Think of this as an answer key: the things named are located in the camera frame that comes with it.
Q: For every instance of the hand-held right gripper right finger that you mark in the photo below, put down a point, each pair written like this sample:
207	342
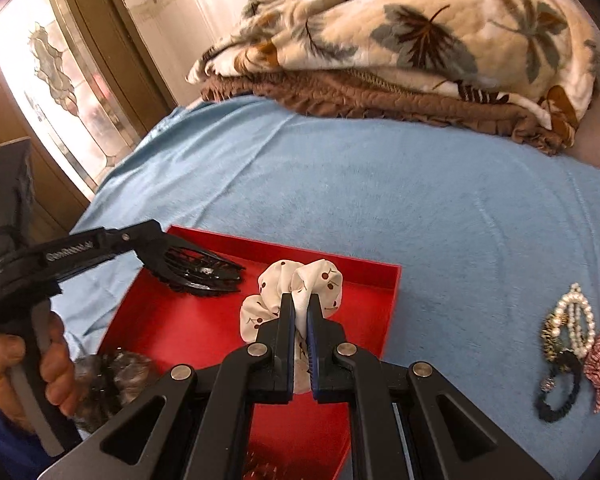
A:
312	352

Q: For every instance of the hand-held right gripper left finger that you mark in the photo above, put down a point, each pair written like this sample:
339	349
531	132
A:
291	342

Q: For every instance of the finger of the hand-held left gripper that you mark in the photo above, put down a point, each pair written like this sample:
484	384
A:
130	240

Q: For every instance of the white cherry-print scrunchie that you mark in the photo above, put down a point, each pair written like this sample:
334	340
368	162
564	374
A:
260	310

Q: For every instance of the black hair claw clip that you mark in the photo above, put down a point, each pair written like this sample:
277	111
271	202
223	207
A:
200	275

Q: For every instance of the red tray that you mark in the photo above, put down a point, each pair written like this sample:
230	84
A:
190	310

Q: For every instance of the person's left forearm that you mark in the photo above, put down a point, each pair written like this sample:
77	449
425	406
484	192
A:
0	440

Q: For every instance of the person's left hand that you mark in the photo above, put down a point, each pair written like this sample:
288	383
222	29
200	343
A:
57	360

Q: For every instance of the grey scrunchie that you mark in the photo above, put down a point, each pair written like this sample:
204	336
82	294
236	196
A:
125	372

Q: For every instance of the blue bed sheet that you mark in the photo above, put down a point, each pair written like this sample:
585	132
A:
380	200

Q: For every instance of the wooden door with stained glass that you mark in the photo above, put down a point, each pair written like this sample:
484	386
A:
55	60

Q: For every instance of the brown ruffled blanket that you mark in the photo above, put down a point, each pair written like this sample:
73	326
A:
360	95

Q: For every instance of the leaf-print blanket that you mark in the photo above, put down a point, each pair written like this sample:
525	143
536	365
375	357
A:
430	25

